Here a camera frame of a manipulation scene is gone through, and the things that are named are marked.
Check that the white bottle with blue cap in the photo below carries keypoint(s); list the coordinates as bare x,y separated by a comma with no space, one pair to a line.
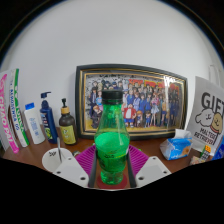
35,125

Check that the blue pump bottle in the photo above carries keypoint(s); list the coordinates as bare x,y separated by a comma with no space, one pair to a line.
49,123

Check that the dark amber pump bottle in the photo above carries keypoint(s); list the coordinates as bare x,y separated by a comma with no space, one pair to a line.
68,130

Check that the white shuttlecock tube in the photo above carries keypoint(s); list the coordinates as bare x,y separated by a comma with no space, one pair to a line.
19,116

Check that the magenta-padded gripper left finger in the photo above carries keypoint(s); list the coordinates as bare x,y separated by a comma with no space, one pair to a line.
83,160

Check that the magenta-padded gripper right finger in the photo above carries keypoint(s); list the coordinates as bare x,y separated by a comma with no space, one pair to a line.
140,160

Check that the blue liquid bottle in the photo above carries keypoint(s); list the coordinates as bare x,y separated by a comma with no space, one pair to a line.
220,150

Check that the white paper gift bag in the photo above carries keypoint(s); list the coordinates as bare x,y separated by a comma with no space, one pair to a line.
206,113

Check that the blue tissue pack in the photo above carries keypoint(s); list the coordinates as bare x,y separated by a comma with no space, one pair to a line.
176,148

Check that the white stirrer stick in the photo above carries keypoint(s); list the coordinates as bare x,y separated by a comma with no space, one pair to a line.
59,148

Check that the green plastic drink bottle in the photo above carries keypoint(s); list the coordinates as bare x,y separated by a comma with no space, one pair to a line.
111,146

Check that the framed group picture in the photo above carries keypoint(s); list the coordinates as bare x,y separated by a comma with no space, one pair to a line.
146,100

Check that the pink shuttlecock tube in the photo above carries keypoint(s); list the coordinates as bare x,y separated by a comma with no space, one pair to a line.
8,123

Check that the small patterned box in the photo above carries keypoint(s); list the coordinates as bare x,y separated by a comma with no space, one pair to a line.
200,156

